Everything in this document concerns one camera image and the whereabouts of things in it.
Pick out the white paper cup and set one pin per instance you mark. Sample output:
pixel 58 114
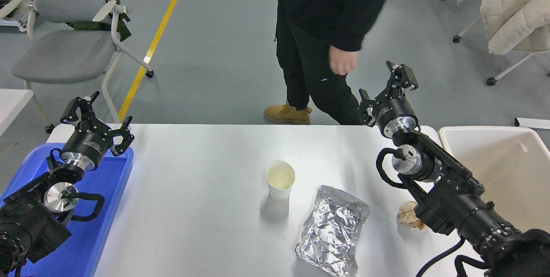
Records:
pixel 280 191

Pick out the grey padded white-framed chair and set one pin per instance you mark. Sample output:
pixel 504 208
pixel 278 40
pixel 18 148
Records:
pixel 64 53

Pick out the person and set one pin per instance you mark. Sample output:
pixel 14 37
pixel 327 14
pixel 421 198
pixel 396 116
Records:
pixel 326 2

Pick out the person's hand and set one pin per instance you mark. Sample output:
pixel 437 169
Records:
pixel 343 61

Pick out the tan paper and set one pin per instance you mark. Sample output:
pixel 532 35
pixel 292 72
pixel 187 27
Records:
pixel 408 217

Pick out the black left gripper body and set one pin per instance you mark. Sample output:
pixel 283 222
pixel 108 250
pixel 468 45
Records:
pixel 88 144

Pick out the small white side table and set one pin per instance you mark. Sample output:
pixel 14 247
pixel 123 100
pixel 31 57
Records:
pixel 13 105

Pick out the large pale plastic bin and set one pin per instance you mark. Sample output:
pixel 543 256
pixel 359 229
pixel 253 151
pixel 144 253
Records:
pixel 507 161

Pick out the cream quilted jacket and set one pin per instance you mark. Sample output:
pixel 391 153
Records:
pixel 515 10

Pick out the flat white board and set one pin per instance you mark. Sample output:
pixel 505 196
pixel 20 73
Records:
pixel 533 123

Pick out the blue plastic tray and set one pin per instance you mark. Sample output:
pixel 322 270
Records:
pixel 107 191

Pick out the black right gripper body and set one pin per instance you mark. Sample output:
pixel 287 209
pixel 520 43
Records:
pixel 394 109

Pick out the silver foil tray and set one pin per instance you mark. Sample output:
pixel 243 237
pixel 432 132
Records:
pixel 331 229

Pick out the white chair holding jacket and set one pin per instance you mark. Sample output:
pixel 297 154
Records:
pixel 511 68

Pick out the white wheeled base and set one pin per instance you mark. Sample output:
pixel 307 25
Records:
pixel 10 10

